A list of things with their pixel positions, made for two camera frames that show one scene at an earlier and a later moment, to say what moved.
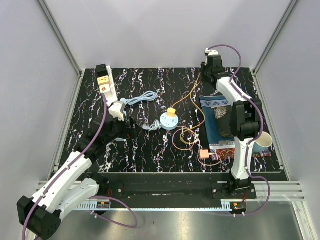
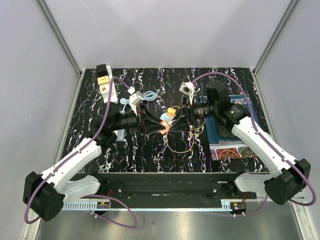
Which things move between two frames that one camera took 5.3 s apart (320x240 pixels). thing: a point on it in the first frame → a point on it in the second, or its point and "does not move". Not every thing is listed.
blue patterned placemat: [216, 112] does not move
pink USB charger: [204, 154] → [165, 123]
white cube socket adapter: [105, 88] does not move
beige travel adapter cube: [103, 80] does not move
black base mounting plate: [173, 186] does not move
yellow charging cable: [198, 109] → [191, 129]
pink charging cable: [192, 146] → [193, 138]
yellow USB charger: [171, 112] does not move
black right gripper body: [204, 70] → [204, 110]
